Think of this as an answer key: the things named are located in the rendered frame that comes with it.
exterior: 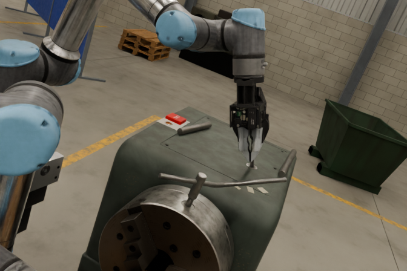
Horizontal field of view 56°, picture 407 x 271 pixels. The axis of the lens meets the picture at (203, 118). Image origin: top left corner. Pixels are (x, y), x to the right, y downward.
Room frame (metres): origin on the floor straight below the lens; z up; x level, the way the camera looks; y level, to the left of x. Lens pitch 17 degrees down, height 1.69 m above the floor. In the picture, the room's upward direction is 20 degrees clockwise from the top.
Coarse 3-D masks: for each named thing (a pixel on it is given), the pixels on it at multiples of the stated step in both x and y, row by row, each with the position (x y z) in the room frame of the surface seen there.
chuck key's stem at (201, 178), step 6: (198, 174) 0.79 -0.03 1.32; (204, 174) 0.80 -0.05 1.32; (198, 180) 0.78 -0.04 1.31; (204, 180) 0.79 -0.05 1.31; (192, 186) 0.79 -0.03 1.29; (198, 186) 0.78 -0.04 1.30; (192, 192) 0.79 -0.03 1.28; (198, 192) 0.79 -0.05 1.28; (192, 198) 0.78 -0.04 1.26; (186, 204) 0.79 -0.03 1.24
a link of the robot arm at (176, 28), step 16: (128, 0) 0.87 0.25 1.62; (144, 0) 0.84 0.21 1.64; (160, 0) 0.83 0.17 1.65; (176, 0) 0.86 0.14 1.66; (144, 16) 0.86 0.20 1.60; (160, 16) 0.79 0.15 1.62; (176, 16) 0.78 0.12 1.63; (192, 16) 0.83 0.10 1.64; (160, 32) 0.79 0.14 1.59; (176, 32) 0.77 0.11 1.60; (192, 32) 0.80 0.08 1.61; (208, 32) 0.86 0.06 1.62; (176, 48) 0.81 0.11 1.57; (192, 48) 0.84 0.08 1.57
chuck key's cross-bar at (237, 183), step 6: (162, 174) 0.75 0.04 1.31; (168, 174) 0.76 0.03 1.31; (174, 180) 0.76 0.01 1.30; (180, 180) 0.77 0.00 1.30; (186, 180) 0.77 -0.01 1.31; (192, 180) 0.78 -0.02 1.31; (246, 180) 0.85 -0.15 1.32; (252, 180) 0.86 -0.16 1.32; (258, 180) 0.87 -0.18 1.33; (264, 180) 0.87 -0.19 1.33; (270, 180) 0.88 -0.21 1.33; (276, 180) 0.89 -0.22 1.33; (282, 180) 0.89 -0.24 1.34; (210, 186) 0.80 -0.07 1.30; (216, 186) 0.81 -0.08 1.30; (222, 186) 0.82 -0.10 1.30; (228, 186) 0.83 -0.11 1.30
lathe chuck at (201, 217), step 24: (144, 192) 0.86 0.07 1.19; (168, 192) 0.83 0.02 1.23; (120, 216) 0.78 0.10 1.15; (168, 216) 0.76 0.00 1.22; (192, 216) 0.76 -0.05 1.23; (120, 240) 0.78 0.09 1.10; (168, 240) 0.75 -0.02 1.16; (192, 240) 0.74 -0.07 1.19; (216, 240) 0.76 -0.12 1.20; (120, 264) 0.77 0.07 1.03; (168, 264) 0.83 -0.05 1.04; (192, 264) 0.74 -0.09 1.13; (216, 264) 0.73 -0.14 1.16
